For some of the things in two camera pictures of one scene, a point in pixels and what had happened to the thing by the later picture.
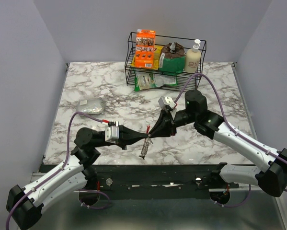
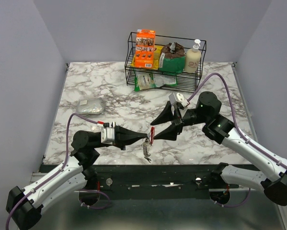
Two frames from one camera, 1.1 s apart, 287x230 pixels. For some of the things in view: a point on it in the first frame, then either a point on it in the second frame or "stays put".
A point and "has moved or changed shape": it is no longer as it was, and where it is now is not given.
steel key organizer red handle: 146,143 has moved or changed shape
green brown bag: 172,58 stays put
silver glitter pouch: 91,106 stays put
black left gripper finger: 129,136 stays put
